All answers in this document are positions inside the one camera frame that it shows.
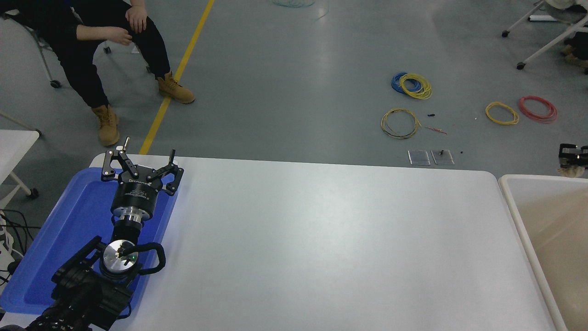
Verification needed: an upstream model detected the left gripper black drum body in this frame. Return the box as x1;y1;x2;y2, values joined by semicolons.
112;171;165;217

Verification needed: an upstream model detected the tan paper ball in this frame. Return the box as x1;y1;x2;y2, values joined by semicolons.
557;165;587;179

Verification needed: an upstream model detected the person's right hand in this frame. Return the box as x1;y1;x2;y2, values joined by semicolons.
107;27;134;46

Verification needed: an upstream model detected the person's left hand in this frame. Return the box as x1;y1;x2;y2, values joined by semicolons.
125;5;148;34

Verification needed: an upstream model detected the person's right tan boot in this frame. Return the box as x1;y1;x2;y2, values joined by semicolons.
91;105;121;148

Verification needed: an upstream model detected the person's tan boot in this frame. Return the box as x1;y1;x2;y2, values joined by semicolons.
91;105;121;148
157;71;196;105

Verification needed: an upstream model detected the blue plastic tray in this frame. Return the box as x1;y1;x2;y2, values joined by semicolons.
0;167;180;315

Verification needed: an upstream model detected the person's left tan boot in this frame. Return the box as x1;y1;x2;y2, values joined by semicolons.
157;71;196;105

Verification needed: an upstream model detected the large pale bin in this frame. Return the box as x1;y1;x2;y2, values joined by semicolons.
498;174;588;331

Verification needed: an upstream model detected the person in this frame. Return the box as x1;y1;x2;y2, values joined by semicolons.
0;0;196;148
560;31;588;69

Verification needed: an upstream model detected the grey leg with caster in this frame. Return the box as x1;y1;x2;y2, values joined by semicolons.
0;112;42;137

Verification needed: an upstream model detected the white side table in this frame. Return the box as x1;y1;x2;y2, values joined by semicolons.
0;130;41;210

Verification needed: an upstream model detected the red wire coil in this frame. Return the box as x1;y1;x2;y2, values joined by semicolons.
519;96;559;124

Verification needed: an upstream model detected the thin yellow wire coil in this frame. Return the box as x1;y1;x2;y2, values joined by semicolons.
486;102;520;126

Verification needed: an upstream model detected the white frame with casters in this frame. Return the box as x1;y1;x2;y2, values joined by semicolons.
502;0;588;70

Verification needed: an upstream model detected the white cable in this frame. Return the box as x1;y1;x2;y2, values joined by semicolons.
0;224;23;265

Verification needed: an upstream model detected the black cable bundle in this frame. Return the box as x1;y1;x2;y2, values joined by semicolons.
0;209;35;285

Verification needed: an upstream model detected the thick yellow wire coil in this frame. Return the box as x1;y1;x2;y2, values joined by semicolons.
399;74;433;100

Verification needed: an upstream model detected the yellow and black wire coil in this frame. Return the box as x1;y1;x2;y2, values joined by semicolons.
381;108;422;140

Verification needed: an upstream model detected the blue wire coil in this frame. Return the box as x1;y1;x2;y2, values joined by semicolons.
391;72;421;96

